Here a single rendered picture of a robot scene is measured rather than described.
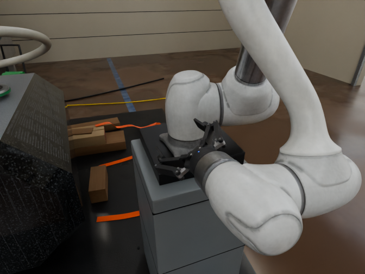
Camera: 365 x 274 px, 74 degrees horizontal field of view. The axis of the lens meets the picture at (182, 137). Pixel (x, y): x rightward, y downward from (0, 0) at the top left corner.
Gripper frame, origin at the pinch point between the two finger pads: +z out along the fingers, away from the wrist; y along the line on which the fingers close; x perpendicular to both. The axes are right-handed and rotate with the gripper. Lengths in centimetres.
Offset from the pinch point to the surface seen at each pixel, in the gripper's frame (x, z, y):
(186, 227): -33.9, 5.1, -15.4
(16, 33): 45, 30, -20
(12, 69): 65, 489, -137
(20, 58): 41, 66, -31
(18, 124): 19, 77, -56
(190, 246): -45.0, 7.0, -19.0
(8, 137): 18, 62, -57
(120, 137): -54, 178, -31
